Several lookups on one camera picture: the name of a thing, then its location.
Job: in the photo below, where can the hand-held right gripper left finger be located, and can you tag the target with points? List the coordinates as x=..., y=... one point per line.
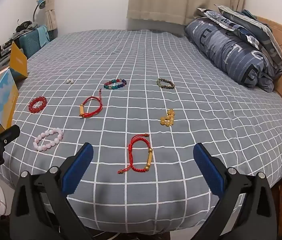
x=79, y=165

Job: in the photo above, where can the bed with grey checked sheet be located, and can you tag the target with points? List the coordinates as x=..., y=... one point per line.
x=143, y=55

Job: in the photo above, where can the folded blue patterned quilt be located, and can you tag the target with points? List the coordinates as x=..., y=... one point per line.
x=225, y=52

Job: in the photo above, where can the narrow beige curtain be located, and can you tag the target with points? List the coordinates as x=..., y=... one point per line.
x=51, y=10

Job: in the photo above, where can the stack of patterned pillows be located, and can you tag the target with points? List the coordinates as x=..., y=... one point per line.
x=250, y=23

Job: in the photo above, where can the white cardboard box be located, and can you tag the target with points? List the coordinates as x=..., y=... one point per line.
x=5, y=92

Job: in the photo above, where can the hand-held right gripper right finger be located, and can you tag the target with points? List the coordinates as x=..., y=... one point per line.
x=207, y=165

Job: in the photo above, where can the blue desk lamp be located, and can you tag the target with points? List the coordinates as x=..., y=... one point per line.
x=40, y=3

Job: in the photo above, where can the pink slipper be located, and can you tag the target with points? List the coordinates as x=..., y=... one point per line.
x=1, y=200

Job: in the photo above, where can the dark bag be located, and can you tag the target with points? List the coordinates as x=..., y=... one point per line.
x=25, y=26

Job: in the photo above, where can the teal suitcase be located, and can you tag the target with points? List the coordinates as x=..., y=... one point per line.
x=30, y=42

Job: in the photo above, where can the light blue cloth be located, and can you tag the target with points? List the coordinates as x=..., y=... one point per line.
x=43, y=36

